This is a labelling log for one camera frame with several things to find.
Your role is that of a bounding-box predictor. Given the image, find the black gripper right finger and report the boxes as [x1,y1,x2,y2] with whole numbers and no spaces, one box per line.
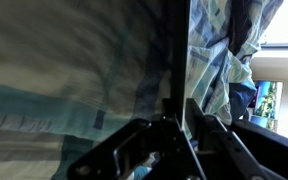
[185,99,288,180]

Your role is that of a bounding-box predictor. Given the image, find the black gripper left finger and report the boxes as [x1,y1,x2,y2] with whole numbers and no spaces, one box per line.
[67,99,206,180]

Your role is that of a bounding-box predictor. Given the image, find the blue checkered bed quilt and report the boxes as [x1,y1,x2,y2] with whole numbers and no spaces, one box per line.
[0,0,283,180]

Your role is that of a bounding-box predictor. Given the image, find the black garment on bed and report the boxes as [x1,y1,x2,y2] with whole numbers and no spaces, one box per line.
[229,0,252,55]

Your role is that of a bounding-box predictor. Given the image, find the colourful items on shelf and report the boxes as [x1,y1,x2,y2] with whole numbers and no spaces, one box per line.
[250,81,283,132]

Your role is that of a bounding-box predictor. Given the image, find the bright window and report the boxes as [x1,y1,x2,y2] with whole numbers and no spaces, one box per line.
[261,0,288,47]

